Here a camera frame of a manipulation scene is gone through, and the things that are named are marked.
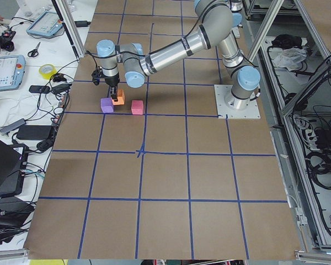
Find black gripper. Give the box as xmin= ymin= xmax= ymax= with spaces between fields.
xmin=104 ymin=75 xmax=119 ymax=102

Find orange foam block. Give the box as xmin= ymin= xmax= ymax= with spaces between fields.
xmin=113 ymin=89 xmax=125 ymax=105

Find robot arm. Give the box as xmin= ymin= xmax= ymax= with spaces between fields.
xmin=92 ymin=1 xmax=260 ymax=110

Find purple foam block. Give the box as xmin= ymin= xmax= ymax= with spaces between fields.
xmin=100 ymin=97 xmax=114 ymax=113

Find red foam block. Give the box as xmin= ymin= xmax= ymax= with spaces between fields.
xmin=131 ymin=100 xmax=144 ymax=115

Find yellow tape roll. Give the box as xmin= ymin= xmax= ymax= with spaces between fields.
xmin=39 ymin=63 xmax=57 ymax=80

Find far teach pendant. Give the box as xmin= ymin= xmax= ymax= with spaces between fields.
xmin=26 ymin=11 xmax=63 ymax=39

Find teach pendant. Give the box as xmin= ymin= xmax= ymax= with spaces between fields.
xmin=26 ymin=11 xmax=63 ymax=39
xmin=0 ymin=55 xmax=26 ymax=91

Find black power adapter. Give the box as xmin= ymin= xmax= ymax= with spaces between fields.
xmin=17 ymin=125 xmax=52 ymax=140

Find near teach pendant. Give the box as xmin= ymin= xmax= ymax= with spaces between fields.
xmin=0 ymin=55 xmax=26 ymax=91

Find black laptop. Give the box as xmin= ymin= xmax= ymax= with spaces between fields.
xmin=0 ymin=140 xmax=28 ymax=198

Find black handled scissors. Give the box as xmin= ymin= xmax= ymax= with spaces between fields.
xmin=27 ymin=42 xmax=41 ymax=58

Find aluminium frame post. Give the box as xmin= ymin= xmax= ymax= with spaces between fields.
xmin=51 ymin=0 xmax=86 ymax=60

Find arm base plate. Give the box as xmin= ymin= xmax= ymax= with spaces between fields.
xmin=214 ymin=84 xmax=260 ymax=119
xmin=232 ymin=26 xmax=240 ymax=39

